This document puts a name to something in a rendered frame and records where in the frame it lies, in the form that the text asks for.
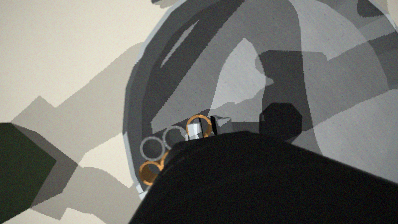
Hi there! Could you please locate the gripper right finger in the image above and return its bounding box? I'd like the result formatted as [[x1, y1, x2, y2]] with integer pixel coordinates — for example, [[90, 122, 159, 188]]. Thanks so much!
[[210, 115, 233, 135]]

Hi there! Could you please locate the grey round turning table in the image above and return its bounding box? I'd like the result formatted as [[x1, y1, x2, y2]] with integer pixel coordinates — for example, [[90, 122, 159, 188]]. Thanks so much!
[[122, 0, 398, 200]]

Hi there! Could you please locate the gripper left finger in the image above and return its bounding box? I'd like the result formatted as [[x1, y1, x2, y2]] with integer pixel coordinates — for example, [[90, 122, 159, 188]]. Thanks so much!
[[187, 118, 204, 140]]

